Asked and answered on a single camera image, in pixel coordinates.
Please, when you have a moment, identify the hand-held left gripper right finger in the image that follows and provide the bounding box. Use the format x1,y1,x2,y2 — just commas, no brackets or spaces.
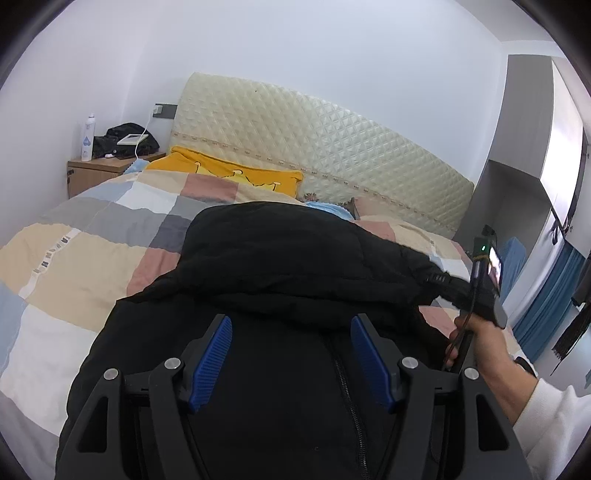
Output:
349,314,532,480

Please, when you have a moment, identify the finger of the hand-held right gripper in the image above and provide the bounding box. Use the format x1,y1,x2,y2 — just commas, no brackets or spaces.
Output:
418,272,474,309

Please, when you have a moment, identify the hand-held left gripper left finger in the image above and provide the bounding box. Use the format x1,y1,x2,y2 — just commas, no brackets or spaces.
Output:
55,314,234,480

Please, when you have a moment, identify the black puffer jacket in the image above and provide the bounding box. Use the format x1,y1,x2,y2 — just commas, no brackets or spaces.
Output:
55,200,472,480

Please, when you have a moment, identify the person's right forearm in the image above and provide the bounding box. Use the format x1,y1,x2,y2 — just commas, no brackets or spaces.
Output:
471,344,591,480

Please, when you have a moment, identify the person's right hand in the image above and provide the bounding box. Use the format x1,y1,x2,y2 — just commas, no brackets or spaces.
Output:
444,313,514,372

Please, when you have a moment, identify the blue curtain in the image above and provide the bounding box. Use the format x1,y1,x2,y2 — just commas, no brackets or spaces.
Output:
512,244,587,365

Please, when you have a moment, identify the black hanging garment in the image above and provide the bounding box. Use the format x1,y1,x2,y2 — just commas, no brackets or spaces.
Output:
551,272,591,361

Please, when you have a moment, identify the light blue cloth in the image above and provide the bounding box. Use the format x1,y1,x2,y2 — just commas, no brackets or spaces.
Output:
302,199,354,222

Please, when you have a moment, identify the grey white wardrobe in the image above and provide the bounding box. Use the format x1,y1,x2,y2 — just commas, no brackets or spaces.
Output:
480,53,591,296

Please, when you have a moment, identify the checked pastel quilt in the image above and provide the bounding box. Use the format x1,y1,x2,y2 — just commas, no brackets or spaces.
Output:
0,168,536,444

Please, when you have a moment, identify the yellow pillow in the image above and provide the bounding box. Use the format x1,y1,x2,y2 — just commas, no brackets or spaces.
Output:
145,147,304,199

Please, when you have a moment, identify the cream quilted headboard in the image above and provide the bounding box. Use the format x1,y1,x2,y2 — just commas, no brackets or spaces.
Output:
168,71,475,241

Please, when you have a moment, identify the wooden nightstand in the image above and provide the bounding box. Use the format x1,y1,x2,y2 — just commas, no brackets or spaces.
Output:
67,151,167,199

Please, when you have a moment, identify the black bag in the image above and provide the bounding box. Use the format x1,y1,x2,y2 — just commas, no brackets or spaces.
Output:
92,122,160,158

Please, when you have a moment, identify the white spray bottle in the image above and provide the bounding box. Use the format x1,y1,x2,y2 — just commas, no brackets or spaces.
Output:
81,113,97,162

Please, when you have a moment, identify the white charging cable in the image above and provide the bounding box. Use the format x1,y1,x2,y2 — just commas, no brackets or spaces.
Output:
134,113,154,160

